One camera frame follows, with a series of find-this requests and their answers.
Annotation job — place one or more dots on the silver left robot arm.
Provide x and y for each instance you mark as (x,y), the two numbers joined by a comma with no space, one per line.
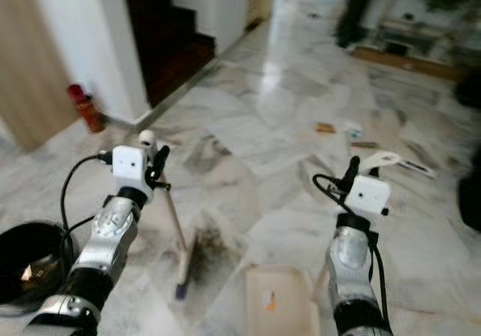
(113,231)

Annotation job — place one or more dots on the black upright post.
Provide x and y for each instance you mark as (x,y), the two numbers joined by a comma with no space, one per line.
(353,13)

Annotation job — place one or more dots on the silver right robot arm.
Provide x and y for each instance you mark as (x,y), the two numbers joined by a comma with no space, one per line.
(352,264)

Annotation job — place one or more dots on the light wooden door panel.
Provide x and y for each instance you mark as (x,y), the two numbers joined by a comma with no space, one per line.
(30,58)

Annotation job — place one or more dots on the black round bin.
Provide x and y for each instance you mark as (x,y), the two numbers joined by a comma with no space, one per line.
(34,264)

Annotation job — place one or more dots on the clear plastic bottle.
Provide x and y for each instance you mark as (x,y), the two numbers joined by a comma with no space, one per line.
(353,131)

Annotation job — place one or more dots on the brown flat stick scrap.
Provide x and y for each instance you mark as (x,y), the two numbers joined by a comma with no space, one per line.
(365,145)

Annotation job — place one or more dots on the white printed flat box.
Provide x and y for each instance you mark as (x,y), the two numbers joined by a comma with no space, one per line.
(417,168)

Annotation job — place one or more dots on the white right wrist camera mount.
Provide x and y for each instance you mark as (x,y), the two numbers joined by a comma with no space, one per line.
(372,195)

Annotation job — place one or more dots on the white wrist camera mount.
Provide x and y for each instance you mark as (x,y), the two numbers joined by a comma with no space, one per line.
(131,164)
(372,195)

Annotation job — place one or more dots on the black bulky object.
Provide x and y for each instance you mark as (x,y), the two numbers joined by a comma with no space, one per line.
(472,193)

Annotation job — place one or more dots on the red orange bottle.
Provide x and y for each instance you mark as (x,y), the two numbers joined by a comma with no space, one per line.
(86,110)

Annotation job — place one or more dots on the brown cardboard box scrap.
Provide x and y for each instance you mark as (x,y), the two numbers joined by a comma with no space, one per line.
(325,128)

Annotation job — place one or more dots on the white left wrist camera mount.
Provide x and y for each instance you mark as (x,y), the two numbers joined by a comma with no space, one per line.
(131,164)

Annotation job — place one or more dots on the dark wooden staircase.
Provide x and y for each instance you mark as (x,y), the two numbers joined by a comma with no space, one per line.
(165,43)

